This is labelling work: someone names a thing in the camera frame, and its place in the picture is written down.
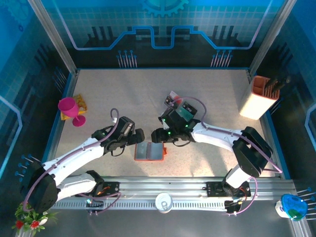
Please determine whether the yellow snack packet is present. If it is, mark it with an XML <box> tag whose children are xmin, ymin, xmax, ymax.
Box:
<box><xmin>60</xmin><ymin>93</ymin><xmax>89</xmax><ymax>121</ymax></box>

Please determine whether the clear acrylic card stand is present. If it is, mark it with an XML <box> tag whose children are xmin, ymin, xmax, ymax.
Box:
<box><xmin>162</xmin><ymin>90</ymin><xmax>199</xmax><ymax>121</ymax></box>

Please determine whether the beige utensil holder orange inside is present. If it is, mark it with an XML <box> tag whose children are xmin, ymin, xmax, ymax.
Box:
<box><xmin>238</xmin><ymin>76</ymin><xmax>281</xmax><ymax>121</ymax></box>

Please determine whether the orange card holder wallet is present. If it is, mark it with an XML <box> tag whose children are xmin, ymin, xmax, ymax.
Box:
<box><xmin>134</xmin><ymin>142</ymin><xmax>168</xmax><ymax>162</ymax></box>

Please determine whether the teal credit card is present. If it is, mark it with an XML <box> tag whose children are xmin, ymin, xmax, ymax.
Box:
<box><xmin>175</xmin><ymin>103</ymin><xmax>195</xmax><ymax>121</ymax></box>

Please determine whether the blue and white globe ornament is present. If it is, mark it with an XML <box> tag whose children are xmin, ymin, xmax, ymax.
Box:
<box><xmin>275</xmin><ymin>194</ymin><xmax>309</xmax><ymax>222</ymax></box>

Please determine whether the pink plastic goblet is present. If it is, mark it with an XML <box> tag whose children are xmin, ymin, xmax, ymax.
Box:
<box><xmin>58</xmin><ymin>97</ymin><xmax>86</xmax><ymax>128</ymax></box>

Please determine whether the white tin can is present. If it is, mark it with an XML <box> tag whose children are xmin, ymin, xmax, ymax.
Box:
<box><xmin>155</xmin><ymin>192</ymin><xmax>173</xmax><ymax>213</ymax></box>

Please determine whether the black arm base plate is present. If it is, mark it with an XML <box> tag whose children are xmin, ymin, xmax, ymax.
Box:
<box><xmin>75</xmin><ymin>181</ymin><xmax>121</xmax><ymax>198</ymax></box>
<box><xmin>205</xmin><ymin>181</ymin><xmax>251</xmax><ymax>198</ymax></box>

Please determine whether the black utensil handle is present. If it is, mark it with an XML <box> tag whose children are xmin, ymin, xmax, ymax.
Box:
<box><xmin>274</xmin><ymin>75</ymin><xmax>292</xmax><ymax>91</ymax></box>
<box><xmin>265</xmin><ymin>78</ymin><xmax>279</xmax><ymax>93</ymax></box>

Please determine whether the grey slotted cable duct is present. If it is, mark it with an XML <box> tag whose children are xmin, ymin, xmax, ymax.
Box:
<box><xmin>48</xmin><ymin>201</ymin><xmax>228</xmax><ymax>210</ymax></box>

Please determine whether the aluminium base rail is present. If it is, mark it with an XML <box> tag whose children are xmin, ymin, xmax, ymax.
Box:
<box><xmin>49</xmin><ymin>175</ymin><xmax>297</xmax><ymax>210</ymax></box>

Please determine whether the artificial plant with red flowers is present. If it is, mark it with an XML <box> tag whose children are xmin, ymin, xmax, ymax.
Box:
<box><xmin>11</xmin><ymin>201</ymin><xmax>59</xmax><ymax>237</ymax></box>

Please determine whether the aluminium frame post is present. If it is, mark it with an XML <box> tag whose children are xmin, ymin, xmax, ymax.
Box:
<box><xmin>248</xmin><ymin>0</ymin><xmax>291</xmax><ymax>76</ymax></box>
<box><xmin>27</xmin><ymin>0</ymin><xmax>79</xmax><ymax>76</ymax></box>

